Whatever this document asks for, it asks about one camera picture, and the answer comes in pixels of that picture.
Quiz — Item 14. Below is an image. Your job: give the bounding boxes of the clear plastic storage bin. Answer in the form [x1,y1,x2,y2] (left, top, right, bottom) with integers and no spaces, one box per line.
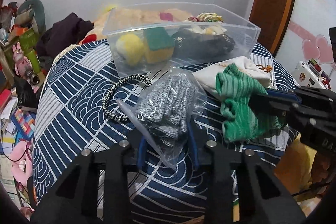
[102,2,261,77]

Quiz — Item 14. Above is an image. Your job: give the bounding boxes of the grey cloth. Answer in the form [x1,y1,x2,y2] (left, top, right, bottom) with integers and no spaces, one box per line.
[117,68,207,169]

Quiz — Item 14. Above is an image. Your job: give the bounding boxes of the white sliding wardrobe door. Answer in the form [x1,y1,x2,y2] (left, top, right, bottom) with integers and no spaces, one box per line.
[276,0,335,90]

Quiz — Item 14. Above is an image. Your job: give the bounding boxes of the dark purple clothes pile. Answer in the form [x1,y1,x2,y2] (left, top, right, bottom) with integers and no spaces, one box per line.
[36,13,94,59]

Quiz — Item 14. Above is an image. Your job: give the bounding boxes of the green dinosaur plush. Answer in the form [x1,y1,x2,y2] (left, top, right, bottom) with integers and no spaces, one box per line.
[14,0,46,35]

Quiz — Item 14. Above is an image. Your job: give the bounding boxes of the person's right hand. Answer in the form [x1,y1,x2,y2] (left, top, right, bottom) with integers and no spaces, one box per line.
[311,152,330,183]

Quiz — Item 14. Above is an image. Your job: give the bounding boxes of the colourful hair ties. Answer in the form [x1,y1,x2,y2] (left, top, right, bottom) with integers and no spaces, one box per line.
[187,12,225,23]

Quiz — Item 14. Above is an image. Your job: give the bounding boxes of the blue white patterned bedspread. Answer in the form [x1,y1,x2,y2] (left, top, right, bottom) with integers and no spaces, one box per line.
[33,40,298,223]

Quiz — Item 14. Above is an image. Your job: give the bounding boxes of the black white braided cord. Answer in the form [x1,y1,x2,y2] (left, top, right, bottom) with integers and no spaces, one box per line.
[101,73,153,124]

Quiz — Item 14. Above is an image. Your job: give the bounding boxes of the beige fleece blanket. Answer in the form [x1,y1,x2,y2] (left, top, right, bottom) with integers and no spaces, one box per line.
[79,6,193,45]

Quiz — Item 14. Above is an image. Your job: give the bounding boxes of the yellow plush ball toy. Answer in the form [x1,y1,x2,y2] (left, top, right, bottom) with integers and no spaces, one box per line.
[116,34,144,67]

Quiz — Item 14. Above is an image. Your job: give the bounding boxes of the black bag with chain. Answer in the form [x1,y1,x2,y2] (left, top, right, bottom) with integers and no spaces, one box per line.
[172,28,236,61]

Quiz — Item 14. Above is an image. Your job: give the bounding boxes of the green yellow sponge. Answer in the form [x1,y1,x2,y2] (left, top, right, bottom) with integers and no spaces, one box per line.
[143,27,175,64]

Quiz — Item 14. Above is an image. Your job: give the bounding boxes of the green bottle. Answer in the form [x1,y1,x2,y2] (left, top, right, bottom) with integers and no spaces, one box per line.
[25,48,41,74]

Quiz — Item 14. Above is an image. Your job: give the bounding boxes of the green knitted cloth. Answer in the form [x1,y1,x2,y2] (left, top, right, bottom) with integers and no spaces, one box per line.
[215,63,287,143]

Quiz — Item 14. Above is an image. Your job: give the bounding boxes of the green storage box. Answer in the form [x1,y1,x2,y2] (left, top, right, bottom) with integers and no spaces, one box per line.
[3,28,39,56]

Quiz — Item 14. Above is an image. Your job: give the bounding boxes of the white drawstring pouch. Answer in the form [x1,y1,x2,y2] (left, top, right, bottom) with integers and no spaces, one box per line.
[193,56,271,100]

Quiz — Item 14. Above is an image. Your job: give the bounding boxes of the pink rabbit doll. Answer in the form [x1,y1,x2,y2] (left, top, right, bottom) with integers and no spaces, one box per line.
[12,42,33,77]

